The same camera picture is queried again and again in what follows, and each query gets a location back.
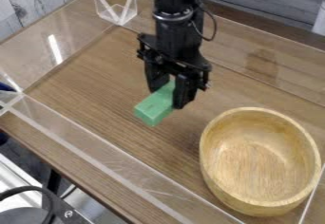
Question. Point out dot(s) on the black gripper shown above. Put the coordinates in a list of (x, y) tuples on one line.
[(171, 54)]

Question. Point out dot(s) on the green rectangular block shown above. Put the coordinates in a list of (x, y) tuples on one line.
[(156, 106)]

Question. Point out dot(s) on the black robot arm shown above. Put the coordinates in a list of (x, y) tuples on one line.
[(176, 10)]

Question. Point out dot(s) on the brown wooden bowl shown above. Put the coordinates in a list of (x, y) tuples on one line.
[(259, 161)]

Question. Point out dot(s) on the clear acrylic corner bracket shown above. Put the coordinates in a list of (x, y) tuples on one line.
[(117, 14)]

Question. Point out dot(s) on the clear acrylic barrier wall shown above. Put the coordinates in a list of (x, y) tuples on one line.
[(76, 79)]

